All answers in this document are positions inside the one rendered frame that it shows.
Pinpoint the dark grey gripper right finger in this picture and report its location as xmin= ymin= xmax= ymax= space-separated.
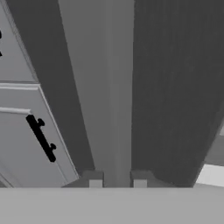
xmin=129 ymin=170 xmax=177 ymax=188

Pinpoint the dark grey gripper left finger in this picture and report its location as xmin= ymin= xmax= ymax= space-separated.
xmin=61 ymin=170 xmax=105 ymax=188

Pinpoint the dark grey fridge door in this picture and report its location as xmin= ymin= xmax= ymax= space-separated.
xmin=130 ymin=0 xmax=224 ymax=188

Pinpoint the white cupboard door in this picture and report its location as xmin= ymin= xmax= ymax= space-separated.
xmin=0 ymin=0 xmax=39 ymax=84
xmin=0 ymin=82 xmax=80 ymax=188

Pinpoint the dark grey cabinet side panel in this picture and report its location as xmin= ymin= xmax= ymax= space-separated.
xmin=5 ymin=0 xmax=96 ymax=177

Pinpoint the black bar cupboard handle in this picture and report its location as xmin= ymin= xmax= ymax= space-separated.
xmin=0 ymin=28 xmax=4 ymax=58
xmin=25 ymin=114 xmax=58 ymax=164

